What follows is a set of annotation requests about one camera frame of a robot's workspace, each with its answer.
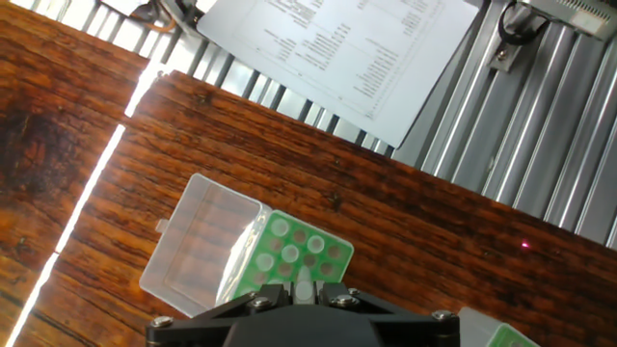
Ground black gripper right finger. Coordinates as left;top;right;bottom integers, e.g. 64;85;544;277
313;282;465;347

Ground black camera cable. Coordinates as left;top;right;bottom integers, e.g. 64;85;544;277
496;12;549;49

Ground small metal mount bracket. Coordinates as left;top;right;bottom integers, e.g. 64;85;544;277
488;40;522;74

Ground printed white paper sheet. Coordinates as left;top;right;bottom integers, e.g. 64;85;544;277
193;0;483;150

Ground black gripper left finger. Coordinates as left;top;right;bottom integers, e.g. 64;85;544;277
145;282;296;347

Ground tall green pipette tip holder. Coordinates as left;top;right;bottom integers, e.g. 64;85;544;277
457;307;558;347

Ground brown wooden board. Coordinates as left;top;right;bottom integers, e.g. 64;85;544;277
0;10;617;347

